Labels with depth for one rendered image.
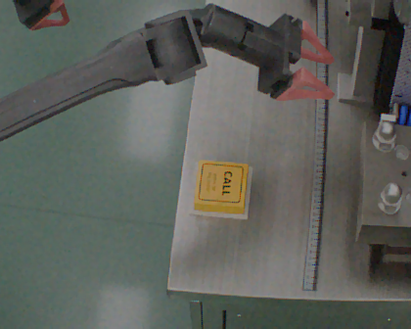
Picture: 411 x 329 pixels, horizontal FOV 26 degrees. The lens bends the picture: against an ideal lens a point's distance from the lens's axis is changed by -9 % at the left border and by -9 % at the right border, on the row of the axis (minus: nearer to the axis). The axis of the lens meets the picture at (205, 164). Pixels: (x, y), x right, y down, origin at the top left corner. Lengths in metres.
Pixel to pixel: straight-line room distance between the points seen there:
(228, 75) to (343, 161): 0.23
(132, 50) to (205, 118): 0.32
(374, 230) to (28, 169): 1.40
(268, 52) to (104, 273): 1.20
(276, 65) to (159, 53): 0.16
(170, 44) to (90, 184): 1.29
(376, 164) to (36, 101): 0.47
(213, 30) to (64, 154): 1.34
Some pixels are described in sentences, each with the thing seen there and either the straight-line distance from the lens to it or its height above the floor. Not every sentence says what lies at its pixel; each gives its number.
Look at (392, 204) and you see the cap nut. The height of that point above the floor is 1.05.
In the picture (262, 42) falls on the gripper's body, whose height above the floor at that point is 1.15.
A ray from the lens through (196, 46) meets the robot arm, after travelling 1.18.
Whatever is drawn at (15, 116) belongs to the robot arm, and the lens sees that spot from 1.10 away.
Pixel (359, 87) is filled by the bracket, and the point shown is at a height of 0.94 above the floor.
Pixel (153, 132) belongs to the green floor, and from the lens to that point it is 2.48.
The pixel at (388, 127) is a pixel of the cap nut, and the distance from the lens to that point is 1.24.
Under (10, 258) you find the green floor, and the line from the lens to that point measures 2.37.
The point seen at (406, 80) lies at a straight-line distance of 1.27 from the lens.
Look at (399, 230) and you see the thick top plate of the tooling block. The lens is 1.24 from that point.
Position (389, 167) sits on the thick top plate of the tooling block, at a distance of 1.26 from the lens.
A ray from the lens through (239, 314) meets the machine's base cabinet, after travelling 1.39.
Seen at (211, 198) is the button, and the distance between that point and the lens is 1.34.
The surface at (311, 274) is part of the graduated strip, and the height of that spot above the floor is 0.90.
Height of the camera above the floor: 2.12
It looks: 61 degrees down
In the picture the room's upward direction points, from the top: 2 degrees counter-clockwise
